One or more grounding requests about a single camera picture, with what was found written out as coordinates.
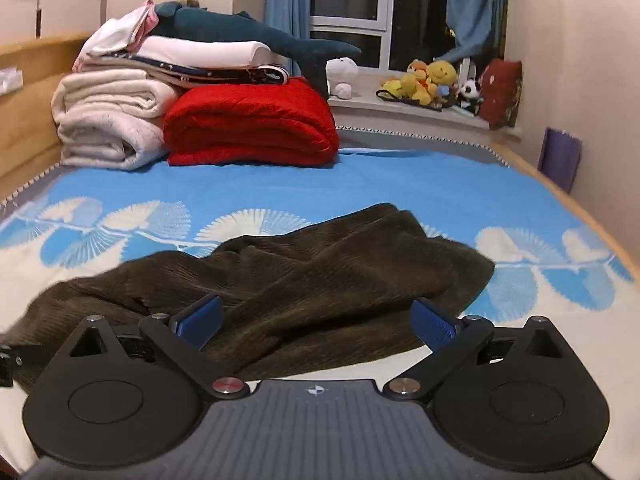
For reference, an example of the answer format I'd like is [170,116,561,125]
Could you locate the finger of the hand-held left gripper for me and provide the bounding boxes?
[0,342,43,388]

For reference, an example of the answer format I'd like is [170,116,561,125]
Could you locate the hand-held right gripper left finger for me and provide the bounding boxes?
[67,294,250,400]

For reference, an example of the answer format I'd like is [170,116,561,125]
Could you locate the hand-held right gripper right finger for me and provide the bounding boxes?
[382,297,571,401]

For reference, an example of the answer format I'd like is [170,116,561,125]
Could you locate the brown corduroy pants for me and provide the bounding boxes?
[0,202,496,393]

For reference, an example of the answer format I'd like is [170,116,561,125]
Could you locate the blue white patterned bed sheet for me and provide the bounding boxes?
[0,147,638,478]

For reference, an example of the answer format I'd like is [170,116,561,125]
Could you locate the grey trimmed bed mat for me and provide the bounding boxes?
[0,127,512,209]

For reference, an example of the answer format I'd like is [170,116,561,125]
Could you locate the red folded blanket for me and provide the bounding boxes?
[163,76,341,167]

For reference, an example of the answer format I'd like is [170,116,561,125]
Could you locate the purple bag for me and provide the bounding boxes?
[537,127,582,194]

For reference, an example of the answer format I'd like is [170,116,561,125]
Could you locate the white window sill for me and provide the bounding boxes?
[327,69,522,142]

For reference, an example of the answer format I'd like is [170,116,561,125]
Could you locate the cream folded blanket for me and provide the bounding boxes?
[51,67,183,171]

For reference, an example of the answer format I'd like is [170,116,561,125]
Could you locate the panda plush toy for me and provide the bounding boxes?
[458,78,484,112]

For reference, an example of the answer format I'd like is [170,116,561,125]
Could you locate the yellow orange plush toy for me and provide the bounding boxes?
[382,59,438,107]

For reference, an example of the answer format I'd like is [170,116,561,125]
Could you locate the red cushion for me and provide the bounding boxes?
[476,58,524,130]

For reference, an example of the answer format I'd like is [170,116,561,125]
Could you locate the wooden headboard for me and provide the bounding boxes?
[0,32,95,202]

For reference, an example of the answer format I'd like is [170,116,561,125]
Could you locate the yellow round plush toy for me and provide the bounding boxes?
[425,59,460,88]

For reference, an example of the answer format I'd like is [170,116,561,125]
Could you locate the white folded quilt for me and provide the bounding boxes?
[132,35,275,69]

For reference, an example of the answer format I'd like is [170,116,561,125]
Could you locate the white plush toy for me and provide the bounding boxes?
[325,57,360,99]

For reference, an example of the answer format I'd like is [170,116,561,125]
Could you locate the small white box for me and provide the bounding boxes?
[0,66,24,95]

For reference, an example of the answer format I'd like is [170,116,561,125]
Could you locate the blue shark plush toy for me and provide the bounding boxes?
[150,1,362,97]

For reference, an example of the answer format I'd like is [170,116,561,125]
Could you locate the white pink folded garment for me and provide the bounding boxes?
[80,2,161,57]

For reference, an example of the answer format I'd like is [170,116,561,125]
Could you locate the white framed window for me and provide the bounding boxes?
[309,0,502,74]

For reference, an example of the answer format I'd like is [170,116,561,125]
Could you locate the blue curtain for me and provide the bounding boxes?
[444,0,509,62]
[264,0,314,63]

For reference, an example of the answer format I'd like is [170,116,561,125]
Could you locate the wooden bed frame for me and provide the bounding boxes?
[492,141,640,288]

